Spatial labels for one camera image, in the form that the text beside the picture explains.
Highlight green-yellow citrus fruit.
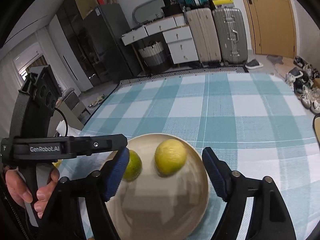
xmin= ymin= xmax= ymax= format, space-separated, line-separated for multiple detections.
xmin=123 ymin=150 xmax=142 ymax=182

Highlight yellow-green guava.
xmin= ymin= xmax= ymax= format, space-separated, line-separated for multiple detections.
xmin=155 ymin=139 xmax=187 ymax=176

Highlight person's left hand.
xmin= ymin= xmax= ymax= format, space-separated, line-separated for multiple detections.
xmin=4 ymin=166 xmax=60 ymax=218

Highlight white paper towel roll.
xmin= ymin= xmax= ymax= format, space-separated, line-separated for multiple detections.
xmin=56 ymin=120 xmax=81 ymax=137

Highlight cream round plate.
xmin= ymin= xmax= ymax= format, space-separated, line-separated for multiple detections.
xmin=106 ymin=133 xmax=210 ymax=239

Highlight dark grey refrigerator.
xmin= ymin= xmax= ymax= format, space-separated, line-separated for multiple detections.
xmin=84 ymin=3 xmax=142 ymax=82

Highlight woven laundry basket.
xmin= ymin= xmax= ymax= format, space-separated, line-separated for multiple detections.
xmin=138 ymin=41 xmax=170 ymax=75

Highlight white drawer desk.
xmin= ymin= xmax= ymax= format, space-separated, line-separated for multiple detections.
xmin=121 ymin=14 xmax=199 ymax=64

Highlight silver suitcase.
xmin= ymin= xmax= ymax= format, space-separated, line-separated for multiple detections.
xmin=212 ymin=8 xmax=248 ymax=66

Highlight beige suitcase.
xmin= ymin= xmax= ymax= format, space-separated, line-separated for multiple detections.
xmin=185 ymin=8 xmax=222 ymax=63

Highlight wooden door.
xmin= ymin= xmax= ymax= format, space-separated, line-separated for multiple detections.
xmin=243 ymin=0 xmax=296 ymax=58

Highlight black cable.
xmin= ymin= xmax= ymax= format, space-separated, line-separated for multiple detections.
xmin=53 ymin=107 xmax=70 ymax=138

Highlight oval mirror frame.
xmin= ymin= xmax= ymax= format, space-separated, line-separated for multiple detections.
xmin=132 ymin=0 xmax=164 ymax=24

